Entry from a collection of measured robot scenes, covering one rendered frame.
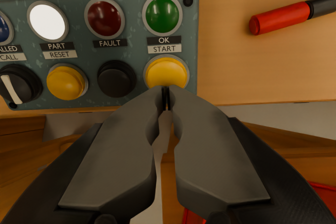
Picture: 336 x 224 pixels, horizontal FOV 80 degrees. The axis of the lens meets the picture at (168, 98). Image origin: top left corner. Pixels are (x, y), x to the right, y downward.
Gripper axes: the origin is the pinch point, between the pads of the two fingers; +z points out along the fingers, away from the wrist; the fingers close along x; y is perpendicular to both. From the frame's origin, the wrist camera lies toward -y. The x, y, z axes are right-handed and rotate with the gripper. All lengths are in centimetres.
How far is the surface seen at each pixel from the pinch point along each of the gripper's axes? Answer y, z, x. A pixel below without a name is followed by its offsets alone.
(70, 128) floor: 62, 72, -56
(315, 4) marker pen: -3.4, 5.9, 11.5
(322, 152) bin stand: 16.7, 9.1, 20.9
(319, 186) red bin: 15.9, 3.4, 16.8
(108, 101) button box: 2.0, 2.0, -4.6
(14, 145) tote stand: 55, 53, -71
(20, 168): 43, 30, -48
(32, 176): 27.5, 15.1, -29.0
